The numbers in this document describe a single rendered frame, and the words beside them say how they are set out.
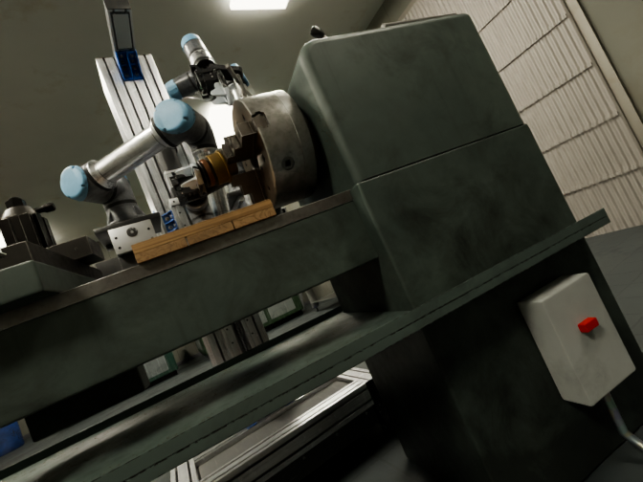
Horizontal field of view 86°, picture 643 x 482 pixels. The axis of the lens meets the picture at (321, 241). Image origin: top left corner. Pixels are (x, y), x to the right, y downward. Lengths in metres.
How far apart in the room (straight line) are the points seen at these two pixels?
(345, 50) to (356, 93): 0.12
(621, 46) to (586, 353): 3.05
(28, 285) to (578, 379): 1.13
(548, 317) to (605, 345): 0.17
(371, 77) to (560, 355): 0.81
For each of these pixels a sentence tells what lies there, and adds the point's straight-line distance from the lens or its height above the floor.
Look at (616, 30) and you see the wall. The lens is 3.83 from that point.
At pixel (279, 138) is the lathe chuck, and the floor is 1.05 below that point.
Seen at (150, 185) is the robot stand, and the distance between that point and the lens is 1.76.
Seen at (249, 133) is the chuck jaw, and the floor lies 1.09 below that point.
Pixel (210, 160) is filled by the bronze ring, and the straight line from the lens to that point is 0.98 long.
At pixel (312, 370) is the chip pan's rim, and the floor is 0.55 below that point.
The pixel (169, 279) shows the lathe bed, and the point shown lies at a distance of 0.78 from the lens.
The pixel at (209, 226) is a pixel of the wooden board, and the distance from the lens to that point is 0.78.
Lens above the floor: 0.71
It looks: 5 degrees up
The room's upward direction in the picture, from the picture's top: 24 degrees counter-clockwise
